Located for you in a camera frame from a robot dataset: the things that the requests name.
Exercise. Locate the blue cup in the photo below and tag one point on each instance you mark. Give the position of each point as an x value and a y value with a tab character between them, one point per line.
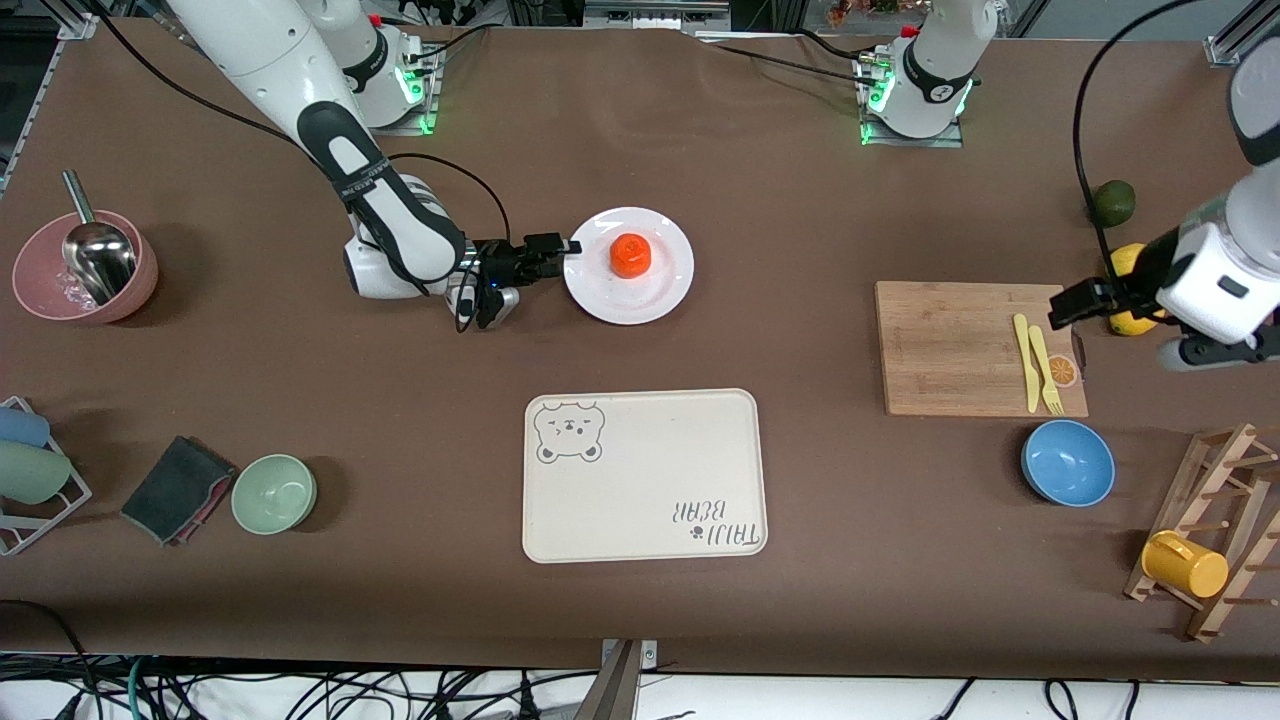
20	427

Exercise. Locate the orange mandarin fruit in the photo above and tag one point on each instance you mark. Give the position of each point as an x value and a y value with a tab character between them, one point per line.
631	256

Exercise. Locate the dark green avocado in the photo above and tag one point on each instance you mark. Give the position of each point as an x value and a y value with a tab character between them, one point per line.
1115	203

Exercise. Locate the cream tray with bear print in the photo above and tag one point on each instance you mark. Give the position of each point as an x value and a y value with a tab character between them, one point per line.
645	480

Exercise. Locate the yellow lemon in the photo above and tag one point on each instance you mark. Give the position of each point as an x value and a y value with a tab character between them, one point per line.
1125	260
1135	325

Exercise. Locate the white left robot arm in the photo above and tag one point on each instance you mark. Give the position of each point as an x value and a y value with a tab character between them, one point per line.
930	70

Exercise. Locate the yellow plastic fork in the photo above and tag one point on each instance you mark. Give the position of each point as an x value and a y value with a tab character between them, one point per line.
1043	360

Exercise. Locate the yellow mug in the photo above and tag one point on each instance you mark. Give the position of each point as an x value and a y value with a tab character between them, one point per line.
1185	565

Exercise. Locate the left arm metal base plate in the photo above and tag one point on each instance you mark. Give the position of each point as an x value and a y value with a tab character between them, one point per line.
915	141

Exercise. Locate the grey metal box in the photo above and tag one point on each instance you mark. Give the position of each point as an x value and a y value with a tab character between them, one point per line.
655	14

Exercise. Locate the pink bowl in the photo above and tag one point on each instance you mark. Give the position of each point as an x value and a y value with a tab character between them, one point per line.
140	275

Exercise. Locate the bamboo cutting board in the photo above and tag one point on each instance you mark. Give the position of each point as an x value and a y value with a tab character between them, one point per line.
950	350

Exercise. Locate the dark grey folded cloth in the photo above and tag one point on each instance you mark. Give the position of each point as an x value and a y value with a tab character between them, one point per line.
170	490

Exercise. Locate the wooden mug rack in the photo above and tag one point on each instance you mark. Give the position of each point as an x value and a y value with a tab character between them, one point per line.
1215	470

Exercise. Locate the pink folded cloth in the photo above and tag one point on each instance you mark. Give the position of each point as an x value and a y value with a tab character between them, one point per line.
212	505

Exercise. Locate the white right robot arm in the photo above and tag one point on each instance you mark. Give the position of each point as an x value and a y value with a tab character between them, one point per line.
250	50

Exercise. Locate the pale green bowl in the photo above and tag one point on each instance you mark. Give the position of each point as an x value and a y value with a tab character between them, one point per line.
273	494

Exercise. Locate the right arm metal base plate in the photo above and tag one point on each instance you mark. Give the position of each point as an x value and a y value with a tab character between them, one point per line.
425	115

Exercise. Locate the blue bowl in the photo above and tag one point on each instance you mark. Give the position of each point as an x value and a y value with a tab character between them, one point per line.
1068	463

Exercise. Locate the pale green cup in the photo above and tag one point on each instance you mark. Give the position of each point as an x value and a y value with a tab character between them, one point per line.
30	472

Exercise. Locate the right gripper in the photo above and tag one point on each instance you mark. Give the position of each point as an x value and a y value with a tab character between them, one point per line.
497	265

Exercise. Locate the clear ice cubes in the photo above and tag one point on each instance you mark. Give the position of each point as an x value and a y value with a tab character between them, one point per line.
72	290

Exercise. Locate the aluminium frame post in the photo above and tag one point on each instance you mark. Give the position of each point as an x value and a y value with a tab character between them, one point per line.
1225	45
78	25

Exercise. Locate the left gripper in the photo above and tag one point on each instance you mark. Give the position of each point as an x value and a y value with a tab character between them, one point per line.
1140	283

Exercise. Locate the white round plate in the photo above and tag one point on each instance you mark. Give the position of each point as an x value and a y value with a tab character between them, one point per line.
650	295

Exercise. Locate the metal scoop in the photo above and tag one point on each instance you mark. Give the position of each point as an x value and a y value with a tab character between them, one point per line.
98	262

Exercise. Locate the metal table bracket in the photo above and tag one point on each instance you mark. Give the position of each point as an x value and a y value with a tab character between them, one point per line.
618	685

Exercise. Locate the yellow plastic knife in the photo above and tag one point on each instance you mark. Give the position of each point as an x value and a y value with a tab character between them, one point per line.
1024	360

